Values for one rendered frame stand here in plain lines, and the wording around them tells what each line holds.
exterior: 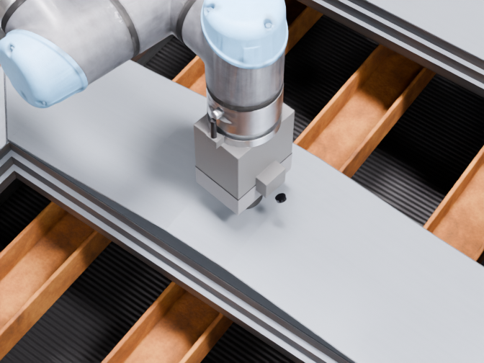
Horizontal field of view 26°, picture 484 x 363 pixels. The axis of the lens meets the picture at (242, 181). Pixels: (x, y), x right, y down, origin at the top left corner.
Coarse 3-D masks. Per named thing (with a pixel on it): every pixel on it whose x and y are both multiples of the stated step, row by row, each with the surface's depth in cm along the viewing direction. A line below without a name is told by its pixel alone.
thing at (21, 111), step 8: (8, 88) 129; (8, 96) 128; (16, 96) 128; (8, 104) 127; (16, 104) 127; (24, 104) 127; (8, 112) 127; (16, 112) 127; (24, 112) 127; (32, 112) 127; (8, 120) 126; (16, 120) 126; (24, 120) 126; (8, 128) 125; (16, 128) 125; (8, 136) 125
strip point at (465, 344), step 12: (480, 312) 111; (480, 324) 111; (468, 336) 110; (480, 336) 110; (456, 348) 109; (468, 348) 109; (480, 348) 109; (456, 360) 108; (468, 360) 108; (480, 360) 108
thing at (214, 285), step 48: (336, 0) 140; (432, 48) 135; (0, 96) 128; (480, 96) 134; (0, 144) 124; (0, 192) 126; (48, 192) 124; (96, 192) 120; (144, 240) 119; (192, 288) 117; (240, 288) 113; (288, 336) 112
